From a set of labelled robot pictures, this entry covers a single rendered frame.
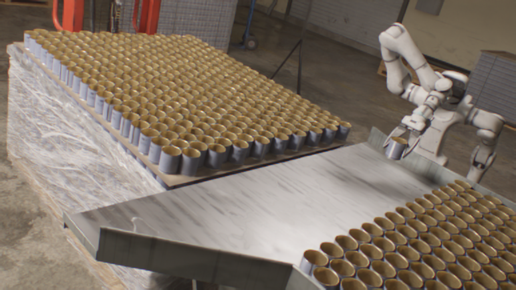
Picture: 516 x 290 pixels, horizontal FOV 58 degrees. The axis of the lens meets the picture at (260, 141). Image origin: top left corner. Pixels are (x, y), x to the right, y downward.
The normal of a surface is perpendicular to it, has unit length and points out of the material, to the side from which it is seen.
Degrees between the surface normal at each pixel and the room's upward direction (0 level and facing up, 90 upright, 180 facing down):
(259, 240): 0
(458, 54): 90
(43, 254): 0
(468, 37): 90
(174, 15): 88
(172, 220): 0
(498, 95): 92
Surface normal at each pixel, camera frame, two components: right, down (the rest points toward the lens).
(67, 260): 0.23, -0.89
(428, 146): -0.65, 0.49
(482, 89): -0.69, 0.15
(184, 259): -0.01, 0.40
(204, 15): 0.68, 0.45
